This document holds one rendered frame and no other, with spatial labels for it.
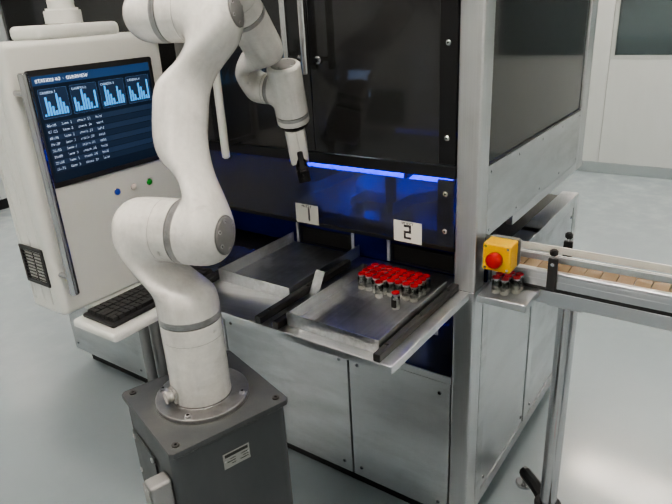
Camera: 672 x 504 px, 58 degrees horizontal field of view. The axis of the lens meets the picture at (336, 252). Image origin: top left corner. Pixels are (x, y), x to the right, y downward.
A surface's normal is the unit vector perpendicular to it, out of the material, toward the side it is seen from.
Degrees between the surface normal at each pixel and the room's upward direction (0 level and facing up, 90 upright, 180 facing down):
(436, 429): 90
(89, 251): 90
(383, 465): 90
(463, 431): 90
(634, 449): 0
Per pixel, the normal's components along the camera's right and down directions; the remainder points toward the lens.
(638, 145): -0.57, 0.34
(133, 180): 0.82, 0.18
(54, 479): -0.05, -0.92
